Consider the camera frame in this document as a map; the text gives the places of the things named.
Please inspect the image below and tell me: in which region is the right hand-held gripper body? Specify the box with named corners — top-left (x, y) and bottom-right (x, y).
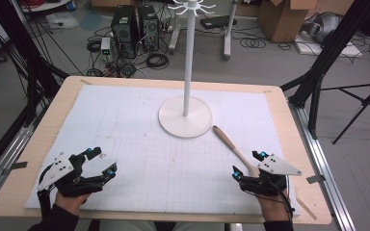
top-left (239, 153), bottom-right (303, 197)

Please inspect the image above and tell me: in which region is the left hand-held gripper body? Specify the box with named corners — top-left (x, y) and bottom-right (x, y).
top-left (37, 152), bottom-right (106, 198)

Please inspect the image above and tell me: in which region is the wooden spoon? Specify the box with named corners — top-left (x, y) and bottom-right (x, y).
top-left (212, 124), bottom-right (261, 178)

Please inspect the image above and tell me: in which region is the white hook rack stand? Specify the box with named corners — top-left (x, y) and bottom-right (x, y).
top-left (157, 0), bottom-right (217, 140)

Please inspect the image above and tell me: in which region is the person's left hand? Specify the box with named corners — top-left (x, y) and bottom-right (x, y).
top-left (55, 192), bottom-right (91, 216)

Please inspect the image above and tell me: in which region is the person's right hand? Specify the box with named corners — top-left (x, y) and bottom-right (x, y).
top-left (257, 192), bottom-right (293, 222)

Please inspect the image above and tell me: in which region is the grey tape strip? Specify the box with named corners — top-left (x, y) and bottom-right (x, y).
top-left (305, 174), bottom-right (327, 185)
top-left (1, 161), bottom-right (29, 176)

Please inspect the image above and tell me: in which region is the white grid mat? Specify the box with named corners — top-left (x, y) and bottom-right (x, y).
top-left (25, 84), bottom-right (302, 216)

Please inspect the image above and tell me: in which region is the thin wooden stick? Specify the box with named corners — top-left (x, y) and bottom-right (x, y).
top-left (295, 195), bottom-right (318, 221)

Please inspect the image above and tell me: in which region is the black tripod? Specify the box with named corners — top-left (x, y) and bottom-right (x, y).
top-left (320, 76), bottom-right (370, 145)

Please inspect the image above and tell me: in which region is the small white power box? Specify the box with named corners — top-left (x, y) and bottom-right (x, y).
top-left (99, 37), bottom-right (112, 56)

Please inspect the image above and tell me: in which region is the white stand leg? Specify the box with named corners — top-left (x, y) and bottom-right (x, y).
top-left (223, 0), bottom-right (239, 62)
top-left (168, 21), bottom-right (183, 55)

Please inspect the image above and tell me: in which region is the large black computer tower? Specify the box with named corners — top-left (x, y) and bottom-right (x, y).
top-left (110, 5), bottom-right (138, 60)

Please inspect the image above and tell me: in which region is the white flat board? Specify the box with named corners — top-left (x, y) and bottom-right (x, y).
top-left (294, 31), bottom-right (364, 60)

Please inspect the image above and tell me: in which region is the brown cardboard box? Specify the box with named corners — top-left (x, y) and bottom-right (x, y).
top-left (257, 0), bottom-right (320, 44)

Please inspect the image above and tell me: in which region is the slim black computer tower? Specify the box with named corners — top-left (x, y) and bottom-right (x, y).
top-left (137, 5), bottom-right (160, 53)

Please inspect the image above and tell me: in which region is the flat black box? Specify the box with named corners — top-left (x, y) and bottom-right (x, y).
top-left (199, 14), bottom-right (238, 31)

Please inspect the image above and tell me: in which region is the grey rounded appliance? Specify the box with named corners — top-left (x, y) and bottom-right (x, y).
top-left (301, 12), bottom-right (344, 43)

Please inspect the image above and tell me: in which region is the round white table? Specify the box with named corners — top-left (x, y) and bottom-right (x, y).
top-left (18, 0), bottom-right (74, 13)

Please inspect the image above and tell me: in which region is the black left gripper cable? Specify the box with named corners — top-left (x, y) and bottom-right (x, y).
top-left (37, 163), bottom-right (52, 219)

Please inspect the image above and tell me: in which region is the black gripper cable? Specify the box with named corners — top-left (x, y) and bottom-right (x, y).
top-left (37, 163), bottom-right (52, 219)
top-left (264, 176), bottom-right (296, 223)

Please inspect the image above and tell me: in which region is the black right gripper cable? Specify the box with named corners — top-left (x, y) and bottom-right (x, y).
top-left (264, 176), bottom-right (296, 223)

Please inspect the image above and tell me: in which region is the aluminium rail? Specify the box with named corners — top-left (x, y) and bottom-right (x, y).
top-left (0, 123), bottom-right (36, 211)
top-left (288, 101), bottom-right (357, 231)

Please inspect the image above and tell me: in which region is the black metal frame post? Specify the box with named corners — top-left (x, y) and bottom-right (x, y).
top-left (279, 0), bottom-right (370, 141)
top-left (0, 0), bottom-right (70, 128)

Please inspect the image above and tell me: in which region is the coiled black cable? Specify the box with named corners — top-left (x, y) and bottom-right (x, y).
top-left (239, 37), bottom-right (268, 50)
top-left (145, 52), bottom-right (171, 70)

